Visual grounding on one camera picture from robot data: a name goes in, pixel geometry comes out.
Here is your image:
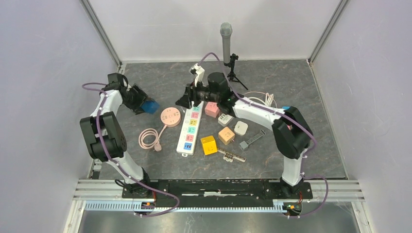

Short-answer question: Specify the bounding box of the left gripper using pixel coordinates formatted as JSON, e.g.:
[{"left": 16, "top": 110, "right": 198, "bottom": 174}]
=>
[{"left": 122, "top": 84, "right": 154, "bottom": 115}]

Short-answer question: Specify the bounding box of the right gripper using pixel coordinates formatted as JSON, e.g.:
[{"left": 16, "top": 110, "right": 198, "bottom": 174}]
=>
[{"left": 175, "top": 78, "right": 220, "bottom": 110}]

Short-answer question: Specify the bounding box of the pink round socket base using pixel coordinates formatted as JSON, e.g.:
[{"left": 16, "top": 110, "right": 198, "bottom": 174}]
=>
[{"left": 160, "top": 107, "right": 181, "bottom": 127}]

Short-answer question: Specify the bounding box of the dark blue cube socket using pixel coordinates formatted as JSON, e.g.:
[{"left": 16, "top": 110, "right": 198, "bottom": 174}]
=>
[{"left": 141, "top": 100, "right": 160, "bottom": 114}]

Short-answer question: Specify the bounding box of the pink cube socket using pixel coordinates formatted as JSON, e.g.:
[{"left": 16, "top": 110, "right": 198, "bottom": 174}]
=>
[{"left": 205, "top": 102, "right": 220, "bottom": 118}]

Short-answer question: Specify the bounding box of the long white power strip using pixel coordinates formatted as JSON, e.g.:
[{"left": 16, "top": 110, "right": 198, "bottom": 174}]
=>
[{"left": 176, "top": 101, "right": 204, "bottom": 157}]

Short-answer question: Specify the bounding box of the yellow cube socket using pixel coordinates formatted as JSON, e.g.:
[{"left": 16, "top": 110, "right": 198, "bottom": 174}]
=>
[{"left": 201, "top": 135, "right": 218, "bottom": 155}]

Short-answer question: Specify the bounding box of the beige cube socket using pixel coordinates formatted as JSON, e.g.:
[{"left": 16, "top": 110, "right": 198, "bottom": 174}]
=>
[{"left": 218, "top": 127, "right": 235, "bottom": 145}]

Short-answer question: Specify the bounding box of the white plug adapter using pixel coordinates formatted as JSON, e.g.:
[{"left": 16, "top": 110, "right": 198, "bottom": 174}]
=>
[{"left": 234, "top": 121, "right": 248, "bottom": 136}]

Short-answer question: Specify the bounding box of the small white power strip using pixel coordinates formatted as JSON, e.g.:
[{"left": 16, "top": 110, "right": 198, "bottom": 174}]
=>
[{"left": 218, "top": 114, "right": 233, "bottom": 127}]

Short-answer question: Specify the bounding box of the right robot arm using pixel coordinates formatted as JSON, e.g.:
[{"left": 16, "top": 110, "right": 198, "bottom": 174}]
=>
[{"left": 176, "top": 68, "right": 315, "bottom": 198}]

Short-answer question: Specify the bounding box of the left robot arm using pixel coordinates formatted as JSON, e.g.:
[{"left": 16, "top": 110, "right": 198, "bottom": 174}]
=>
[{"left": 80, "top": 73, "right": 158, "bottom": 198}]

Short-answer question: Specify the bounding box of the black mini tripod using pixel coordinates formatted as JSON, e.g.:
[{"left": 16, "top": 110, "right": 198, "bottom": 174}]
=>
[{"left": 223, "top": 54, "right": 249, "bottom": 91}]

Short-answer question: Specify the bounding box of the grey microphone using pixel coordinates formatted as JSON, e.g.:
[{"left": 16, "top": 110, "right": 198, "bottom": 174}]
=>
[{"left": 220, "top": 22, "right": 233, "bottom": 65}]

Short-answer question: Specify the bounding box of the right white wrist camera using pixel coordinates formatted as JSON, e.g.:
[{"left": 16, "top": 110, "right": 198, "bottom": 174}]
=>
[{"left": 189, "top": 63, "right": 205, "bottom": 87}]

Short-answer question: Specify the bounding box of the pink coiled cable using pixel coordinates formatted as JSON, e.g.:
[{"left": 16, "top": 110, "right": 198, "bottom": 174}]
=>
[{"left": 138, "top": 124, "right": 168, "bottom": 152}]

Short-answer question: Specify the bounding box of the grey plastic bracket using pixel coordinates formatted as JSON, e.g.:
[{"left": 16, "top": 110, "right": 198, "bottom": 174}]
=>
[{"left": 239, "top": 130, "right": 266, "bottom": 151}]

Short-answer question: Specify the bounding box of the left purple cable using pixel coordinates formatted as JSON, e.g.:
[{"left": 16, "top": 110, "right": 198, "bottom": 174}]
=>
[{"left": 82, "top": 82, "right": 181, "bottom": 218}]

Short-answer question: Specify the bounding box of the purple cable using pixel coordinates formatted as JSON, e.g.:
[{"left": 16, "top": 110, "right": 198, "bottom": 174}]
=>
[
  {"left": 197, "top": 52, "right": 329, "bottom": 218},
  {"left": 82, "top": 82, "right": 181, "bottom": 218}
]

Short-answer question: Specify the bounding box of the white power strip cord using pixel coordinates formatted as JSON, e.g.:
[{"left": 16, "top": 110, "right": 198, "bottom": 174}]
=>
[{"left": 244, "top": 92, "right": 275, "bottom": 109}]

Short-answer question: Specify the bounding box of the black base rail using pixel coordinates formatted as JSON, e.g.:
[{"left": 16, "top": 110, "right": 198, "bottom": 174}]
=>
[{"left": 122, "top": 179, "right": 313, "bottom": 208}]

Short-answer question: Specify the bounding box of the slotted cable duct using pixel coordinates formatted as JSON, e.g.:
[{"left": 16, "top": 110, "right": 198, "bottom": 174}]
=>
[{"left": 84, "top": 200, "right": 291, "bottom": 213}]

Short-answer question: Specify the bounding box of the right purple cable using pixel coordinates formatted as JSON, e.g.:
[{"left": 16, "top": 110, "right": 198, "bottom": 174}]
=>
[{"left": 197, "top": 52, "right": 329, "bottom": 218}]

